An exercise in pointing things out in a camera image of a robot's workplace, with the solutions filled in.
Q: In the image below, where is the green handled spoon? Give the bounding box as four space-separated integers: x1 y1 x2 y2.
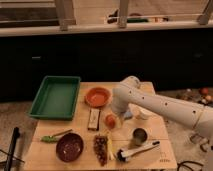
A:
41 129 72 143

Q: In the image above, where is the orange apple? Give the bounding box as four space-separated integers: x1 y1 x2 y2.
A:
105 114 116 129

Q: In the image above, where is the blue sponge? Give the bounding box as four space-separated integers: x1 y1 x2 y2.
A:
124 111 133 120

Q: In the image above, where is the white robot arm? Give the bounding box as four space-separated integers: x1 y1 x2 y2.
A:
111 76 213 140

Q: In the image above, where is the purple bowl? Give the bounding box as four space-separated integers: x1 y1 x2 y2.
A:
56 133 84 162

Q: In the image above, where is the small metal cup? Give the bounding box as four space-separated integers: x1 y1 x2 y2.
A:
133 128 148 146

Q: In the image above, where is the brown grape bunch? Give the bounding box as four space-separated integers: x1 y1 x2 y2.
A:
93 135 108 166

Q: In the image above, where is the black tripod stand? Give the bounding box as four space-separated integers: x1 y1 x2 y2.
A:
0 127 23 171

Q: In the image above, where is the green plastic tray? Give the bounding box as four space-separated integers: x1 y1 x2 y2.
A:
29 76 81 120

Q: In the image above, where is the orange bowl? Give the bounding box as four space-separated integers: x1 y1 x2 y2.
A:
85 87 110 108

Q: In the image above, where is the white handled brush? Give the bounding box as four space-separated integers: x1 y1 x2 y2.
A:
117 141 160 162

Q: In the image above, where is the wooden block with metal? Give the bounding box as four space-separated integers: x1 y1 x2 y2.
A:
88 108 100 131

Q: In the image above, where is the yellow banana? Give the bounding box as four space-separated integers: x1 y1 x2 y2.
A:
107 132 115 160

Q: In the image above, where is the white cup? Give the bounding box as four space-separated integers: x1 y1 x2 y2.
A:
137 107 152 120

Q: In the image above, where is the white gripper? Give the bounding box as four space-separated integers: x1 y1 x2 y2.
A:
111 97 129 129

